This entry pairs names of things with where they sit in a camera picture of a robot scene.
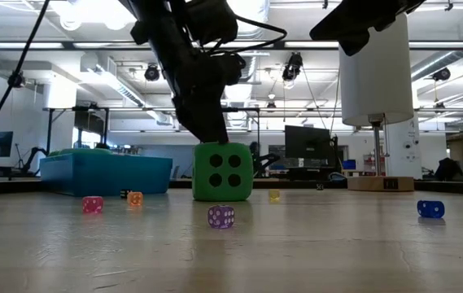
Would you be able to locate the black computer monitor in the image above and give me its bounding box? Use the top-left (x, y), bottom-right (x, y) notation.
top-left (284, 125), bottom-right (334, 181)

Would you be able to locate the black hanging camera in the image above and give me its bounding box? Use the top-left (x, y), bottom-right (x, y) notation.
top-left (282, 51), bottom-right (304, 82)

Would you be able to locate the black office chair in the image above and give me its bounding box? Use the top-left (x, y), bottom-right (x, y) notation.
top-left (434, 157), bottom-right (463, 182)

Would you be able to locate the black hanging cable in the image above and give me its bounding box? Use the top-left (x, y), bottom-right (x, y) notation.
top-left (0, 0), bottom-right (52, 152)

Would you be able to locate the black ceiling spotlight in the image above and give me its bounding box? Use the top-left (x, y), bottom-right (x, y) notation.
top-left (432, 67), bottom-right (452, 82)
top-left (144, 63), bottom-right (161, 81)
top-left (7, 69), bottom-right (25, 89)

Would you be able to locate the small orange die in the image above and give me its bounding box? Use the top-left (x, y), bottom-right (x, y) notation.
top-left (127, 191), bottom-right (144, 208)

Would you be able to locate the small purple die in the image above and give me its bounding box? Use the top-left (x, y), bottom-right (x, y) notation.
top-left (207, 204), bottom-right (236, 230)

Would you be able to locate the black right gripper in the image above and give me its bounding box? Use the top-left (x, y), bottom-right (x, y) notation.
top-left (309, 0), bottom-right (426, 57)

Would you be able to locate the black background rig frame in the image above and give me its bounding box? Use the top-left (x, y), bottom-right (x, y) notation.
top-left (46, 105), bottom-right (111, 156)
top-left (222, 107), bottom-right (261, 155)

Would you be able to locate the blue plastic bin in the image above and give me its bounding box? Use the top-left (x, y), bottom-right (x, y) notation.
top-left (38, 148), bottom-right (174, 198)

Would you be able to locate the small blue die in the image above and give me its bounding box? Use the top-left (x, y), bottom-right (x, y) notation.
top-left (416, 199), bottom-right (446, 220)

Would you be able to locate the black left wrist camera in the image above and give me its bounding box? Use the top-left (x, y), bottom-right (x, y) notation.
top-left (186, 0), bottom-right (239, 46)

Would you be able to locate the small pink die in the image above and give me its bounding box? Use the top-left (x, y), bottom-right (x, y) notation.
top-left (81, 196), bottom-right (105, 216)

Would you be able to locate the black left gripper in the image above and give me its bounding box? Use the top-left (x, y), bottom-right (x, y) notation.
top-left (130, 0), bottom-right (247, 145)

